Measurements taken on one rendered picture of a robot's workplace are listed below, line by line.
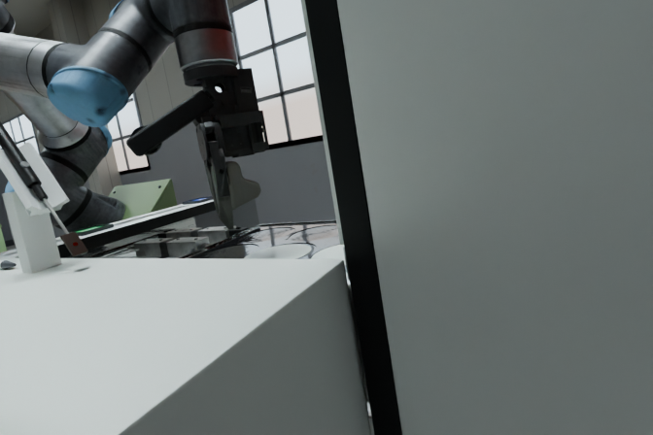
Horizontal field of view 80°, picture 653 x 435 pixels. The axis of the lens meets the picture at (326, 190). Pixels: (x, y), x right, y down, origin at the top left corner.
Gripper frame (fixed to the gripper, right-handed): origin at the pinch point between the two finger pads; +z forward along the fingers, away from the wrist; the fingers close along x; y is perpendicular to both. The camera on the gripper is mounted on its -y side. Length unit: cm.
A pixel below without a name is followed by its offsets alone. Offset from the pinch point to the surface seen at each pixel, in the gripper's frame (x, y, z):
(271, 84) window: 283, 101, -66
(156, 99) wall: 435, 13, -88
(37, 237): -5.6, -19.4, -3.5
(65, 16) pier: 522, -67, -211
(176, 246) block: 24.8, -6.2, 6.4
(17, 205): -6.2, -20.2, -7.1
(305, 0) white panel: -30.4, 3.5, -17.3
